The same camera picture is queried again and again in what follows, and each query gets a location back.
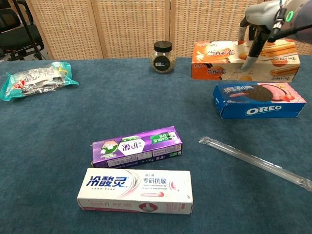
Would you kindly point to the black office chair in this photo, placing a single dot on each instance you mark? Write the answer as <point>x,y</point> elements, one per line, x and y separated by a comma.
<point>14,36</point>

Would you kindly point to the black tripod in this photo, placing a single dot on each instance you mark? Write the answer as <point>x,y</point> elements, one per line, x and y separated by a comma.
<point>26,26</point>

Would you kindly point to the orange biscuit box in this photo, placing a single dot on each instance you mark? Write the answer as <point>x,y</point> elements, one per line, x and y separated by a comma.
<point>219,63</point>

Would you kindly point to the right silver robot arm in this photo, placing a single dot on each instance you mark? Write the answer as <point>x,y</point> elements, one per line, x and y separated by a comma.
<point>302,17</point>

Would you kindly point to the teal silver snack packet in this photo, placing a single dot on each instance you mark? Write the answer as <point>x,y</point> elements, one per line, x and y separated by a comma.
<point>39,80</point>

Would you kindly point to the wicker folding screen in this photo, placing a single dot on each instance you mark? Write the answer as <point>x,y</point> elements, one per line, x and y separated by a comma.
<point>122,24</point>

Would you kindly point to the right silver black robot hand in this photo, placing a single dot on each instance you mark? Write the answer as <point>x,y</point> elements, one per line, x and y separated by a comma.
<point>263,14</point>

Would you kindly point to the glass jar with black lid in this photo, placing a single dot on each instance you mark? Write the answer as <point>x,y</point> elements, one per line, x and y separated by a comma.
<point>162,61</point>

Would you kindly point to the white pink toothpaste box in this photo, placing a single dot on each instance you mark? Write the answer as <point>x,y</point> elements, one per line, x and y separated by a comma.
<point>136,192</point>

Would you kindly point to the blue pink Oreo box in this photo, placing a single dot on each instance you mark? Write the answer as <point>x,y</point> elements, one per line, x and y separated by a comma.
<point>260,108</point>

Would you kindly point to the purple toothpaste box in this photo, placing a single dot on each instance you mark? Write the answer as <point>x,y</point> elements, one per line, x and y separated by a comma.
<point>136,147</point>

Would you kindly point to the clear wrapped straw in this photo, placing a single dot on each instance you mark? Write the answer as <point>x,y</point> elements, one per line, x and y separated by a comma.
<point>253,162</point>

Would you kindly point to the blue table mat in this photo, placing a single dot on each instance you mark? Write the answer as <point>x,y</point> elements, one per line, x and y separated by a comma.
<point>146,104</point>

